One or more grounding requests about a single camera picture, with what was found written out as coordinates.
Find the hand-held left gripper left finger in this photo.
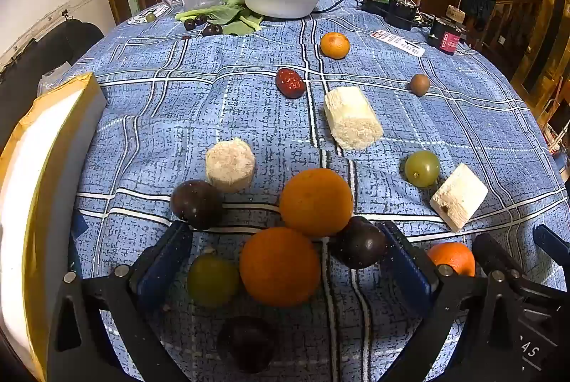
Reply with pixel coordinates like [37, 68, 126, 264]
[47, 221, 194, 382]

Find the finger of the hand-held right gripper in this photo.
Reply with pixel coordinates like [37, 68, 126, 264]
[533, 224, 570, 262]
[473, 233, 570, 307]

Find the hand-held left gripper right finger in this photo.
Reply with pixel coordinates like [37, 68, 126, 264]
[378, 221, 513, 382]

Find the small orange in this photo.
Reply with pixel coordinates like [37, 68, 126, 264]
[426, 242, 476, 278]

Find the dark purple plum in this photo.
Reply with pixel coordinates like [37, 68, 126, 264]
[332, 216, 388, 270]
[170, 179, 223, 230]
[217, 315, 279, 374]

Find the large green grape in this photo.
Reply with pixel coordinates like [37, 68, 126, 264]
[187, 254, 241, 308]
[404, 150, 441, 188]

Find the wedge-cut sugarcane piece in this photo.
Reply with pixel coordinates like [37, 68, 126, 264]
[430, 162, 489, 232]

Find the large orange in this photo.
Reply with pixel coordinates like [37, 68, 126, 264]
[279, 167, 354, 238]
[239, 226, 322, 307]

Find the white foam box yellow tape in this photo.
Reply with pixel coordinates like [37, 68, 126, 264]
[0, 73, 108, 382]

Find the small tangerine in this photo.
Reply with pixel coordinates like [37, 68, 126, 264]
[320, 32, 351, 60]

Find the blue plaid tablecloth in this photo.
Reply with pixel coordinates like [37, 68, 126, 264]
[67, 0, 566, 382]

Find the brown longan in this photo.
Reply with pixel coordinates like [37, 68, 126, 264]
[410, 73, 431, 97]

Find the red jujube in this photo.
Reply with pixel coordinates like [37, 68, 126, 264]
[275, 68, 305, 99]

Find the clear plastic bag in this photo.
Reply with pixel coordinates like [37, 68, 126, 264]
[38, 62, 74, 95]

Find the maroon cylinder jar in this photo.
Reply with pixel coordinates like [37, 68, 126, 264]
[426, 19, 462, 56]

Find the white red card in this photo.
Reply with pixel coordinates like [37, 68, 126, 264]
[369, 30, 426, 57]

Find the black sofa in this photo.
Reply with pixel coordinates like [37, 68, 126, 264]
[0, 19, 105, 151]

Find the white printed plate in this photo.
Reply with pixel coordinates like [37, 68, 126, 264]
[127, 5, 172, 26]

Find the leafy green vegetable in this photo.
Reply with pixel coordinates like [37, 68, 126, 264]
[175, 0, 264, 37]

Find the black power strip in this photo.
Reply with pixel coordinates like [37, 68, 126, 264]
[362, 0, 419, 31]

